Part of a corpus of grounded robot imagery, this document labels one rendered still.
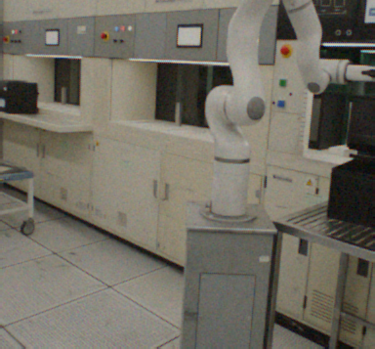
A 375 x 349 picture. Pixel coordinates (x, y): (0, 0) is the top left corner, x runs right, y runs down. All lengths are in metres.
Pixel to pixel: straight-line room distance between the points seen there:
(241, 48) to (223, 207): 0.50
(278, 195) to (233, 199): 0.80
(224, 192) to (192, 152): 1.14
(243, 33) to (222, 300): 0.83
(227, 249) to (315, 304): 0.94
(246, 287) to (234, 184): 0.33
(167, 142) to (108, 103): 0.64
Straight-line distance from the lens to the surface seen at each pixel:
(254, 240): 1.41
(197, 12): 2.53
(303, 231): 1.44
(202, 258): 1.42
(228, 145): 1.40
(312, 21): 1.59
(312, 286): 2.24
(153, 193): 2.84
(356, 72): 1.61
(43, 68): 4.58
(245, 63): 1.39
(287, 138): 2.16
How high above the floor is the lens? 1.22
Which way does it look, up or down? 9 degrees down
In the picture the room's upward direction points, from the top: 4 degrees clockwise
